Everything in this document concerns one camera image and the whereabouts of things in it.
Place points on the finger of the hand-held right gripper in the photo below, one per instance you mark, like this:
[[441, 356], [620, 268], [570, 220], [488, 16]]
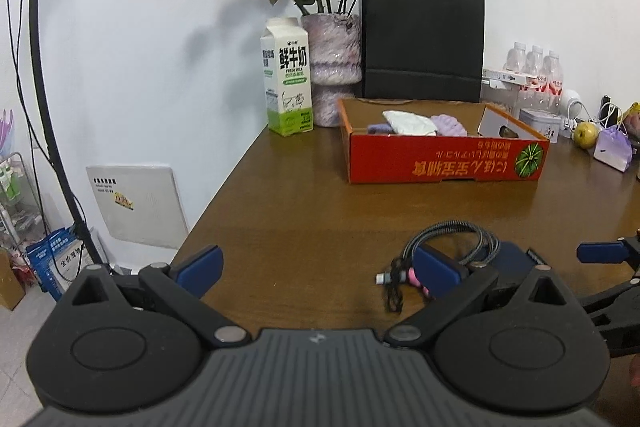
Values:
[[600, 252], [515, 257]]

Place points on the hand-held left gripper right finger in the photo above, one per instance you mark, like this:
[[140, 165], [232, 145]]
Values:
[[437, 274]]

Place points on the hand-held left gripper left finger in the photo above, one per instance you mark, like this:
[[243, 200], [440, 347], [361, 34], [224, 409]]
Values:
[[202, 269]]

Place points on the orange cardboard box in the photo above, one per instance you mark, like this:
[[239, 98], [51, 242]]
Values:
[[430, 159]]

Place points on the purple fluffy towel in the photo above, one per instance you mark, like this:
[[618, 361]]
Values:
[[450, 125]]

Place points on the white cloth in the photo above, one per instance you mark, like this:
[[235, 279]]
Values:
[[410, 123]]

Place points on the purple knitted cloth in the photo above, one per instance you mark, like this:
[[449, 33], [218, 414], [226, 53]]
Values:
[[380, 128]]

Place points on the person's right hand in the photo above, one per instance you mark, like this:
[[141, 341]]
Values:
[[635, 372]]

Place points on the white flat panel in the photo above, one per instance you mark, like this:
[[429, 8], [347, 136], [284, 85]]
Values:
[[135, 207]]

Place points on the purple white tissue bag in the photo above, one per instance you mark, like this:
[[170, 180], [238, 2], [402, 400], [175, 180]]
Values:
[[612, 149]]

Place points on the yellow green fruit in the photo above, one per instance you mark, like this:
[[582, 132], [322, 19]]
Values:
[[585, 134]]

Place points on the blue printed bag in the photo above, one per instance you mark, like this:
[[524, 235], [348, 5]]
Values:
[[70, 264], [40, 262]]

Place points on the grey tin box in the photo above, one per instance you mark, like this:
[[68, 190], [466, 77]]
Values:
[[542, 124]]

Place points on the small white round device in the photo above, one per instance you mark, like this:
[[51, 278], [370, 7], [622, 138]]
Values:
[[572, 99]]

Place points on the clear container of seeds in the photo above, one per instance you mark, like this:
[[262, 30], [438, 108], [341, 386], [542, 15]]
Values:
[[507, 99]]

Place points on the flat white carton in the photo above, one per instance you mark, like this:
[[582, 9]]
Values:
[[510, 74], [500, 85]]

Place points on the brown cardboard carton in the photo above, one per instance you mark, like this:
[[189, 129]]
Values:
[[10, 282]]

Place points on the white green milk carton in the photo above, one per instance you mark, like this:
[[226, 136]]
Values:
[[287, 77]]

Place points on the black paper bag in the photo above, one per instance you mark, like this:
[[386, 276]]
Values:
[[422, 42]]

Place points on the pink marbled vase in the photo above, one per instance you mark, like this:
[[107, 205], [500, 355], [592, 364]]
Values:
[[330, 52]]

